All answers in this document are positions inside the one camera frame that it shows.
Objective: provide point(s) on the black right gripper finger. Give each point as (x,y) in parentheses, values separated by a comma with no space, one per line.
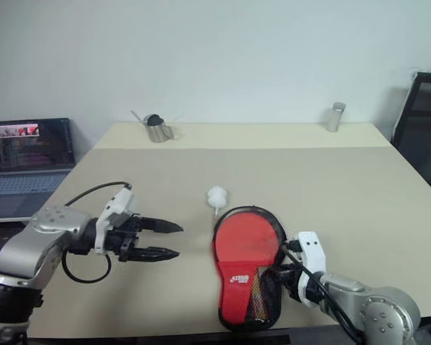
(282,269)
(286,247)

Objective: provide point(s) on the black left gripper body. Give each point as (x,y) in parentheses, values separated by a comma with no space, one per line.
(124,237)

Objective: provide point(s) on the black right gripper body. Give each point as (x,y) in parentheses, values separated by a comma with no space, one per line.
(294,282)

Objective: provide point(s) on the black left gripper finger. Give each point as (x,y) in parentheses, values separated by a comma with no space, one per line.
(154,254)
(161,226)

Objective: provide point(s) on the red table tennis paddle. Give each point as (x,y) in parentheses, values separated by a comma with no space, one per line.
(244,237)

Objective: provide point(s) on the black and red paddle case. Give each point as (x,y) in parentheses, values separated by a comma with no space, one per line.
(233,287)

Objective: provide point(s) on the white fluffy pompom zipper pull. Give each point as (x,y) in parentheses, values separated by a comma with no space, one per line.
(217,197)

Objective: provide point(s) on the black heart-shaped object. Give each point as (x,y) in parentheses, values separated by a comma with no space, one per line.
(153,120)

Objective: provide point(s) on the open grey laptop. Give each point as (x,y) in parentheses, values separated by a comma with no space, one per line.
(32,143)

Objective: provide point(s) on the steel shaker canister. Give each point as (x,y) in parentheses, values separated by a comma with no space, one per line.
(335,118)

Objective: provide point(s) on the black chair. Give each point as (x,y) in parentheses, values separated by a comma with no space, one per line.
(424,136)

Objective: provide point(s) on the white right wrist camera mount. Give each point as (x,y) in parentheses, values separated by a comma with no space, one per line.
(310,248)

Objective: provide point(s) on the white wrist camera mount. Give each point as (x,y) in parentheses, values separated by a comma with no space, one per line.
(310,248)
(116,205)

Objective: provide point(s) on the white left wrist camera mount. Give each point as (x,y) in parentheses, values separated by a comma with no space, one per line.
(116,205)

